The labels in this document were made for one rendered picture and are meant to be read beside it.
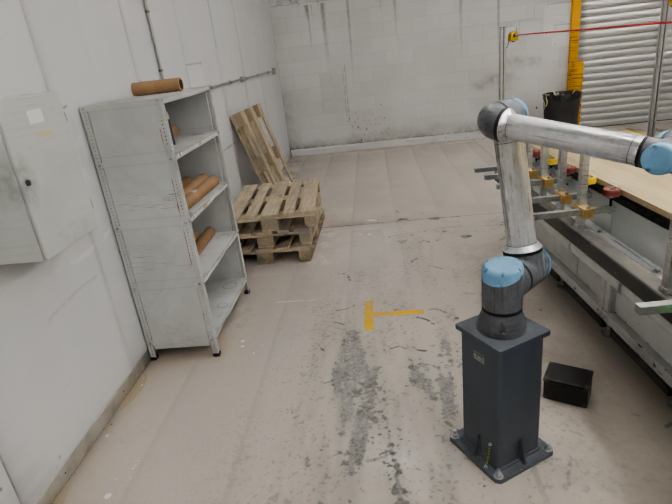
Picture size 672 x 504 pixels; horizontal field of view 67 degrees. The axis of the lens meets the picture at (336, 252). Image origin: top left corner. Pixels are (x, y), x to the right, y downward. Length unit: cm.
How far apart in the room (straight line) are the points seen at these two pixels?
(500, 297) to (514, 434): 61
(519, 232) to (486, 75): 726
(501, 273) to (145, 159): 192
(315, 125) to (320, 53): 118
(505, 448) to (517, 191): 103
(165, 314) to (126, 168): 90
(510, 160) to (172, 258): 193
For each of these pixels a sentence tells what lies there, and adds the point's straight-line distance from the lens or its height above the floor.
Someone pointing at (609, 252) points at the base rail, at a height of 70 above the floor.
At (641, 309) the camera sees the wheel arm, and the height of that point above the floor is 83.
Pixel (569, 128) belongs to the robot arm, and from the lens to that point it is 177.
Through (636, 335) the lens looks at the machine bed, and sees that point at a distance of 304.
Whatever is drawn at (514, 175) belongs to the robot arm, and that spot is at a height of 118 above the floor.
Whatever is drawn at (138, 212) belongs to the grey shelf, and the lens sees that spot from 303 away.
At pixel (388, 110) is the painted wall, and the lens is 906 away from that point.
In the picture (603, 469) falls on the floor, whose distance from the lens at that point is 247.
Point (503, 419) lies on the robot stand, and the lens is 219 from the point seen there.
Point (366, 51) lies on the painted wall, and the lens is 899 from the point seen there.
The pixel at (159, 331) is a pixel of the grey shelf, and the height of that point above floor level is 20.
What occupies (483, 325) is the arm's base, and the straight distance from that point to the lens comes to 205.
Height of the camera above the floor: 168
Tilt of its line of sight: 22 degrees down
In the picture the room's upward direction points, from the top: 7 degrees counter-clockwise
